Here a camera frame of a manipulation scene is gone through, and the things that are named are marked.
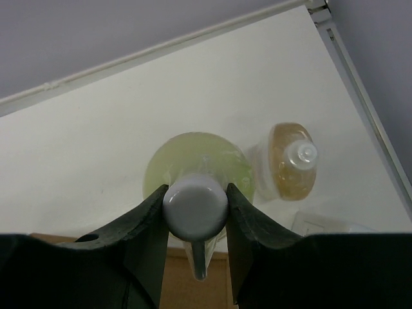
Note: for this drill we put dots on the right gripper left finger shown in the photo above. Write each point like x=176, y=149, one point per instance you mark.
x=120, y=265

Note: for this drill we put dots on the green pump bottle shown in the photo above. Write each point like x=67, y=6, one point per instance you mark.
x=197, y=168

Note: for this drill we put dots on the white bottle black cap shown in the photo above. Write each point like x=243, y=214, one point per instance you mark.
x=308, y=223

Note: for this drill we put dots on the amber liquid clear bottle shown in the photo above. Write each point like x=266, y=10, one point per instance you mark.
x=284, y=163

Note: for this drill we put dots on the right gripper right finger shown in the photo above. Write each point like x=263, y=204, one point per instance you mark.
x=273, y=267

